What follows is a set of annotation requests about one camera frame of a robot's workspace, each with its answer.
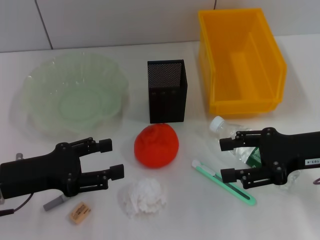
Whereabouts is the yellow plastic bin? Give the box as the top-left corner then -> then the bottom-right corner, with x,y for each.
198,7 -> 288,116

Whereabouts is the white paper ball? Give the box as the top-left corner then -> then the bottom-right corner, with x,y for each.
119,177 -> 168,219

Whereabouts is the green utility knife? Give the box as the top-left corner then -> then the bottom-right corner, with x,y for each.
191,159 -> 257,208

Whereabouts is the orange fruit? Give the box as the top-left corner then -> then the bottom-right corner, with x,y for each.
134,123 -> 180,169

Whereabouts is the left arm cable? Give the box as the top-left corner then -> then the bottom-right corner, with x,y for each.
0,193 -> 35,217

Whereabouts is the tan eraser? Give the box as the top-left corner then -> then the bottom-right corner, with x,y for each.
67,201 -> 93,224

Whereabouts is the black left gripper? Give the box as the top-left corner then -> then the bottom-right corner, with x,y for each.
0,137 -> 125,200

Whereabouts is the gray marker pen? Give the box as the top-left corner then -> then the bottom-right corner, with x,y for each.
42,194 -> 67,212

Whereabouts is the black mesh pen holder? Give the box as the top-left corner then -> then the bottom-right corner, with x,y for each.
146,59 -> 188,124

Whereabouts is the clear green-label water bottle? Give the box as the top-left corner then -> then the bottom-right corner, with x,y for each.
209,115 -> 302,192

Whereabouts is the green glass fruit plate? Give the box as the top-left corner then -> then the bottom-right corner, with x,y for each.
21,52 -> 130,133

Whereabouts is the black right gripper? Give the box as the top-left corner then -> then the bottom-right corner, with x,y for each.
219,126 -> 320,190

